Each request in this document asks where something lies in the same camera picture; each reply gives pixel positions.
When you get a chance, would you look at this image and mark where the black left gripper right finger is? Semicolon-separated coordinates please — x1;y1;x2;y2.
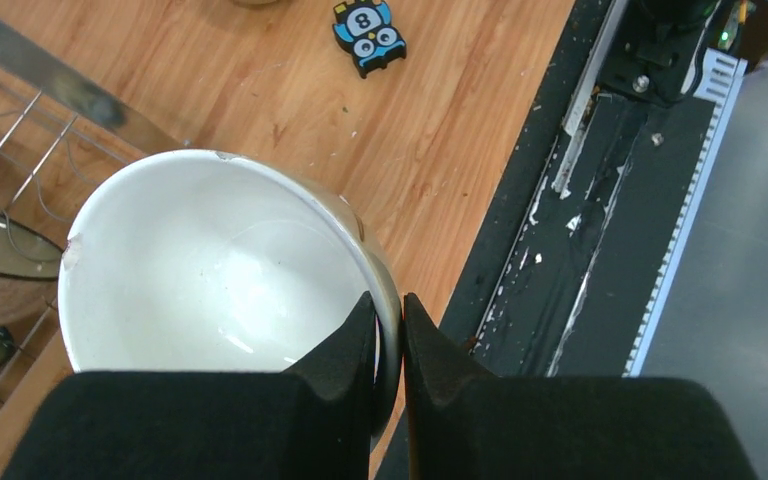
402;294;756;479

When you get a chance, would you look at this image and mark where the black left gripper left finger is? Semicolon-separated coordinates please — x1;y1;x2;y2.
3;293;377;479

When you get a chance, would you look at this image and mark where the cream bowl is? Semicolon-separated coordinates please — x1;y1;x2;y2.
57;149;402;443
231;0;279;7

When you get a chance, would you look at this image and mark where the steel two-tier dish rack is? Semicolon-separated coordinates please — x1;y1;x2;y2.
0;0;183;458

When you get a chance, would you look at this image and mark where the blue owl toy block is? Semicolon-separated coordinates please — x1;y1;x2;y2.
332;0;407;79

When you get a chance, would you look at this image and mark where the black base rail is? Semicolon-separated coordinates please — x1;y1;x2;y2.
373;0;768;480

